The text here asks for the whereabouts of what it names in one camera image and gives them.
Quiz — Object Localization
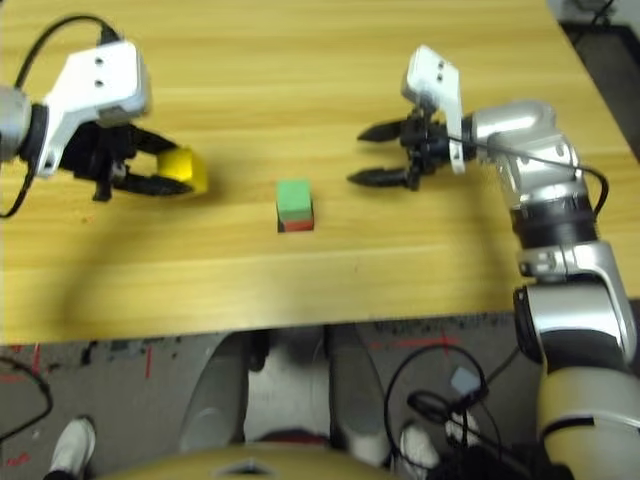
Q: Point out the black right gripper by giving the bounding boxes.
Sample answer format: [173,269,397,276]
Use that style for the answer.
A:
[346,112,454,191]

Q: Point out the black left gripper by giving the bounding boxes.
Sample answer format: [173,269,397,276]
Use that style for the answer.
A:
[59,122,194,202]

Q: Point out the yellow wooden block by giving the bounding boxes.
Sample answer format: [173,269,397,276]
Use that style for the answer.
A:
[157,145,209,196]

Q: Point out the green wooden block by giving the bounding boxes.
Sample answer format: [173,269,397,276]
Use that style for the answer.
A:
[276,179,315,222]

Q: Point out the red wooden block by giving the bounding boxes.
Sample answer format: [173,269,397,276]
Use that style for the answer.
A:
[278,215,315,233]

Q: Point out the grey robot right leg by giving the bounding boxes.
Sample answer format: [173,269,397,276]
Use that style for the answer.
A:
[327,324,396,464]

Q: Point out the grey robot leg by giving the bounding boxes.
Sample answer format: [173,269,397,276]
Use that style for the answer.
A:
[178,332,271,451]
[327,324,396,464]

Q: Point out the grey robot left leg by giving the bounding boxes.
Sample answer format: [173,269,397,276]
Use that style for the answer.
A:
[178,332,271,451]

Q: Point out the small grey blue box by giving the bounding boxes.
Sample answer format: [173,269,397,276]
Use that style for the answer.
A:
[449,367,479,396]

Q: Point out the black stand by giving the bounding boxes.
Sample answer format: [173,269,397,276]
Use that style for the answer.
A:
[574,0,617,21]

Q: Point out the white sneaker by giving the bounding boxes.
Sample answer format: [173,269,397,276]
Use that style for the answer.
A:
[444,409,482,447]
[49,417,96,474]
[399,424,441,472]

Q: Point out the gold robot torso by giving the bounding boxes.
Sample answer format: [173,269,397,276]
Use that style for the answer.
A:
[94,442,401,480]

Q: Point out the bystander black trouser leg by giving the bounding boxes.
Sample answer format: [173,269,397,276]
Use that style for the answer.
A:
[439,444,551,480]

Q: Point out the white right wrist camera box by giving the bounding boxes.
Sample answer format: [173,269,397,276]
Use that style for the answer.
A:
[402,44,467,175]

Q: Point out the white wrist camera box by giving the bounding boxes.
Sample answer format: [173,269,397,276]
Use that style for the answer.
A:
[402,44,467,175]
[37,39,154,179]

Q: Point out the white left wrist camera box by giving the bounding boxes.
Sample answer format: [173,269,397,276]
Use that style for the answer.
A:
[37,39,154,179]

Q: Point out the thin black left gripper cable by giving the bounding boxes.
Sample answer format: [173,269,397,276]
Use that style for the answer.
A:
[0,159,36,220]

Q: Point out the thick black left camera cable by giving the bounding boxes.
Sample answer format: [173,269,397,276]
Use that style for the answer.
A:
[13,14,121,91]

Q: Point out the black right camera cable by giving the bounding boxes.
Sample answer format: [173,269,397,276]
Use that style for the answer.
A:
[444,132,610,216]

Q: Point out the black looped floor cable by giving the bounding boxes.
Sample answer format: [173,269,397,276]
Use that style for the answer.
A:
[382,344,524,466]

